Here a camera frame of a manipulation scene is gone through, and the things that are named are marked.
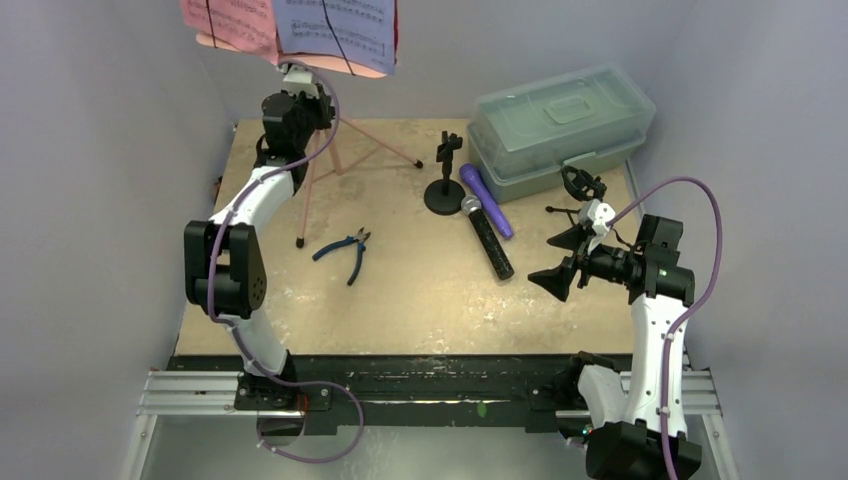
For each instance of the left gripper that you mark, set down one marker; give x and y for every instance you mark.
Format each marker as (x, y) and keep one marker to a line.
(320, 104)

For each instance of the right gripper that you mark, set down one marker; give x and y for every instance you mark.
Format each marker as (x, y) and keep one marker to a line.
(584, 266)

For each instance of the black tripod mic stand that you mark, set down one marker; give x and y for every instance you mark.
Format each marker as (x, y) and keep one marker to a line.
(581, 185)

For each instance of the blue sheet music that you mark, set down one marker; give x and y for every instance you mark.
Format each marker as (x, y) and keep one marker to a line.
(354, 37)

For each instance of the pink sheet music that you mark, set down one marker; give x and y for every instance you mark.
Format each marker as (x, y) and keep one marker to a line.
(245, 26)

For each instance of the silver condenser microphone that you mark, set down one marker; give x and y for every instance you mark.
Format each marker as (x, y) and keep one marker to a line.
(472, 207)

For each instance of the purple microphone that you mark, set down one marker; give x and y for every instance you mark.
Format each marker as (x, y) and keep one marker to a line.
(471, 176)

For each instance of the black round-base mic stand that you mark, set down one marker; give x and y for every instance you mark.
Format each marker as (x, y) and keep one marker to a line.
(444, 195)

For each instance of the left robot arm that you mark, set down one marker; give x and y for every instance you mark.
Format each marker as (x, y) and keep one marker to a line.
(224, 269)

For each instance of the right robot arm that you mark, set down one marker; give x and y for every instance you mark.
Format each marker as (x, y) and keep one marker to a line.
(639, 431)

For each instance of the translucent plastic storage box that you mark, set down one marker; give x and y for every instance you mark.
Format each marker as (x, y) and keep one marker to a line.
(592, 119)

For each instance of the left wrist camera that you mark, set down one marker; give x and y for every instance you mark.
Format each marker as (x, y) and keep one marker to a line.
(297, 80)

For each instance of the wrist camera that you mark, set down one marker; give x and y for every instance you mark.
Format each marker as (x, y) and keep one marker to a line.
(297, 80)
(595, 216)

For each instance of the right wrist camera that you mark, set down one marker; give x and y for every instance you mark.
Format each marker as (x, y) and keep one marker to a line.
(595, 216)

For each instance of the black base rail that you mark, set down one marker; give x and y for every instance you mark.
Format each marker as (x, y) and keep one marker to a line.
(535, 392)

